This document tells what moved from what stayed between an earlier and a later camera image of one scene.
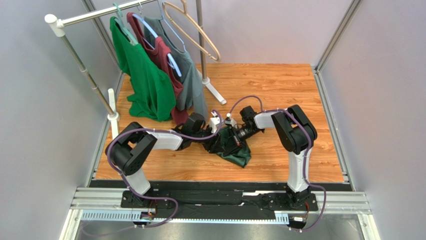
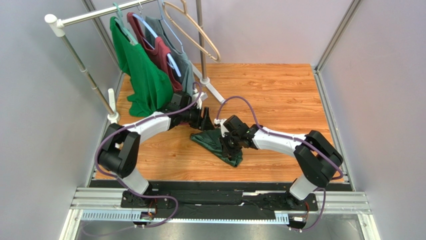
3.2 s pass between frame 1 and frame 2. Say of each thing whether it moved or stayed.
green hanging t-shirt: stayed
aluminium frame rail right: stayed
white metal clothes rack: stayed
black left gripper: moved
